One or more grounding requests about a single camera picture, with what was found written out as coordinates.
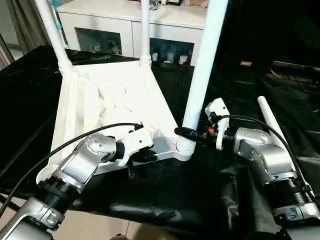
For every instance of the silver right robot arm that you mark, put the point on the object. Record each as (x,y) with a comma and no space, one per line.
(270,155)

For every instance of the black metal stand bar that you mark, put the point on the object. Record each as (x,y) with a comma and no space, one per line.
(12,203)

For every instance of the pink soft toy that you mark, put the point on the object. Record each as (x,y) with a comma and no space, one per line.
(197,2)

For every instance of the white plastic table leg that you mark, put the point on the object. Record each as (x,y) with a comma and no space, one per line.
(52,30)
(268,115)
(207,50)
(145,30)

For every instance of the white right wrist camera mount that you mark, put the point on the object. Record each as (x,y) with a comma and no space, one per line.
(220,107)

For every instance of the small white figurine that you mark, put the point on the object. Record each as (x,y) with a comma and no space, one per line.
(96,47)

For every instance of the black metal rail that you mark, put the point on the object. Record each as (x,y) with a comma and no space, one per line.
(300,67)

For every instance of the white sideboard cabinet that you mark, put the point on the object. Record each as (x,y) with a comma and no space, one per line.
(100,17)

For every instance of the white printed jar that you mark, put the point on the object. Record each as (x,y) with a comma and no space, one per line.
(170,57)

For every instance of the yellow black box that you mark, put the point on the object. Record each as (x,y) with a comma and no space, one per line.
(175,2)

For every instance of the small yellow label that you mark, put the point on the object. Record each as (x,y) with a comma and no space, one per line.
(246,63)

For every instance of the black white patterned figurine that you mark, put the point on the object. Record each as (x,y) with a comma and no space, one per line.
(116,47)

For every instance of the white plastic table top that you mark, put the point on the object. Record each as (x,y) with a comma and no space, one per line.
(112,82)

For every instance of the small white cup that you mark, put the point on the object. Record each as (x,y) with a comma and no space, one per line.
(154,57)

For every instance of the black mat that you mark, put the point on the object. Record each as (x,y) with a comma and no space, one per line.
(175,195)

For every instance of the grey patterned object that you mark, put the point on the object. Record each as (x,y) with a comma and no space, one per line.
(156,3)

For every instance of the white candle cup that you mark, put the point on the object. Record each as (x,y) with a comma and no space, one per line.
(183,59)

